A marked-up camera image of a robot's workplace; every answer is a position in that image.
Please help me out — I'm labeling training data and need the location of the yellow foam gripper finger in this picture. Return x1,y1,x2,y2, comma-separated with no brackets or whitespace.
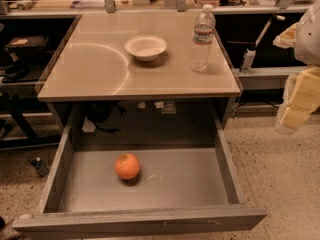
279,66,320,130
273,23,297,49

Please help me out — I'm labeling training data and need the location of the orange fruit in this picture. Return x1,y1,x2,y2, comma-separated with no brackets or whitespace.
114,153,141,180

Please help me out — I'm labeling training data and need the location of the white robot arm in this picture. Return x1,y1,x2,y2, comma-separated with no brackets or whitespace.
273,0,320,134

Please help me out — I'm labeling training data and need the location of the open grey drawer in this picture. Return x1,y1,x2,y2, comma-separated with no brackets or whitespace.
13,103,267,240

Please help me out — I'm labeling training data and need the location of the grey counter cabinet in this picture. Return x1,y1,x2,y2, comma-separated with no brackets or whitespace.
34,11,244,132

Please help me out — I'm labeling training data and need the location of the white bottle with nozzle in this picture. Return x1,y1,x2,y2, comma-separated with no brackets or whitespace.
239,14,285,73

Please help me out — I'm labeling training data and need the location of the clear plastic water bottle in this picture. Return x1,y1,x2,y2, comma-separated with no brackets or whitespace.
191,4,216,72

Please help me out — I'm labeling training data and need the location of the white bowl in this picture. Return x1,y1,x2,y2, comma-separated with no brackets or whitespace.
125,35,167,62

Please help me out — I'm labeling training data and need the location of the small dark floor object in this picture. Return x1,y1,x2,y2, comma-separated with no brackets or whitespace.
30,157,49,177

